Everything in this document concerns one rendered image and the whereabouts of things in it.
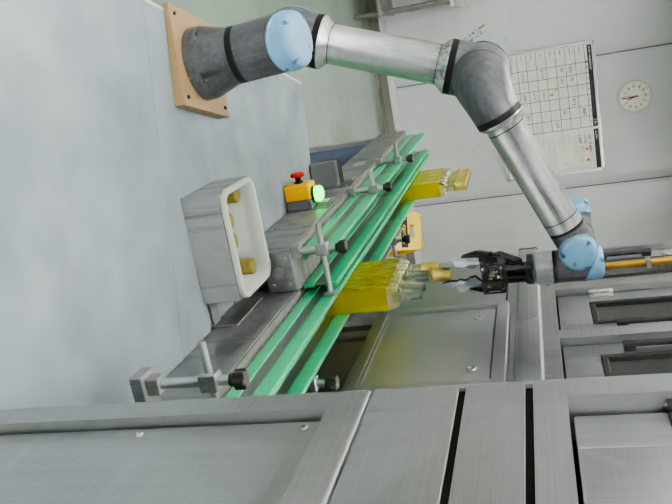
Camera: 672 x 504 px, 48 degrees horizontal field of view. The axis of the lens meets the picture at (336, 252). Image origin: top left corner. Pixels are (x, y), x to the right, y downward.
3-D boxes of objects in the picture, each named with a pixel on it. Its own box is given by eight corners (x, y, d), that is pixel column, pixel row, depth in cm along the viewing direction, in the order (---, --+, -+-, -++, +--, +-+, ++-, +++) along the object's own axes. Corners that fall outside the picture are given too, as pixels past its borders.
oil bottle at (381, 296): (311, 317, 178) (401, 310, 173) (307, 295, 177) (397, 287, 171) (317, 309, 184) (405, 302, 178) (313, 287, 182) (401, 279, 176)
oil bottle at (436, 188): (390, 203, 283) (466, 194, 276) (388, 188, 282) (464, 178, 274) (393, 199, 289) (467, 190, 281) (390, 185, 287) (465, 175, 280)
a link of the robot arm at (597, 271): (600, 236, 173) (603, 270, 176) (550, 241, 176) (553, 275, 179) (604, 250, 166) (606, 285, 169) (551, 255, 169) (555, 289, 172)
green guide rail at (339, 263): (304, 288, 174) (337, 285, 171) (303, 284, 173) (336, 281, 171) (410, 153, 336) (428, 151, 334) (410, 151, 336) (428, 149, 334)
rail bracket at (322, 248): (299, 299, 170) (353, 295, 166) (285, 227, 165) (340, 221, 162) (303, 295, 173) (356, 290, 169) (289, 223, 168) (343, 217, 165)
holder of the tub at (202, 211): (210, 329, 156) (245, 326, 154) (180, 198, 149) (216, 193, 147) (239, 299, 172) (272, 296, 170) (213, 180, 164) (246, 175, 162)
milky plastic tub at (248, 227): (206, 305, 154) (246, 301, 152) (181, 197, 148) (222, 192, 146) (236, 277, 170) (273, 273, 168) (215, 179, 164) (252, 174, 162)
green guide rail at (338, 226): (297, 257, 172) (332, 254, 170) (297, 253, 171) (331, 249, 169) (408, 137, 334) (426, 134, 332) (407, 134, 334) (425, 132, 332)
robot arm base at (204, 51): (175, 20, 152) (220, 7, 149) (209, 36, 166) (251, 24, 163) (189, 95, 152) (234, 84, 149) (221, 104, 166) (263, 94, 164)
